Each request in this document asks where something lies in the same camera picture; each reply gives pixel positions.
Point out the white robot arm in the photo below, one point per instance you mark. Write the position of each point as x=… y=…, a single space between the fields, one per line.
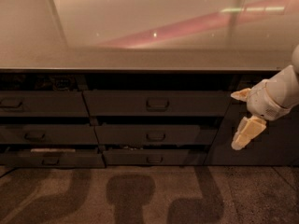
x=284 y=86

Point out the grey cabinet side panel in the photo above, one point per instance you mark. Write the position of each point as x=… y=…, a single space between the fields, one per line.
x=277 y=145

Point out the grey drawer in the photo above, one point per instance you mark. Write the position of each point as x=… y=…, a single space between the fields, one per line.
x=151 y=157
x=78 y=158
x=42 y=104
x=157 y=103
x=142 y=135
x=47 y=135

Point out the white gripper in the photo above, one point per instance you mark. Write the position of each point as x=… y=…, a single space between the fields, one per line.
x=261 y=101

